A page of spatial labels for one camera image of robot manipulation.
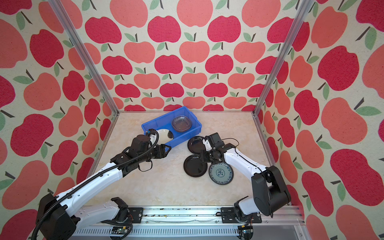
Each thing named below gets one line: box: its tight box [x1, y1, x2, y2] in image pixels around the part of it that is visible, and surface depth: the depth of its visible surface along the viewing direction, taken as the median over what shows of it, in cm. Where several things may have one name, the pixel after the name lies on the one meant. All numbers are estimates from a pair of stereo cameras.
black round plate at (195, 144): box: [187, 135, 206, 154], surface depth 103 cm
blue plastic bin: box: [141, 106, 202, 147], surface depth 110 cm
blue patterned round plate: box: [208, 162, 234, 186], surface depth 90 cm
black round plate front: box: [183, 154, 208, 178], surface depth 93 cm
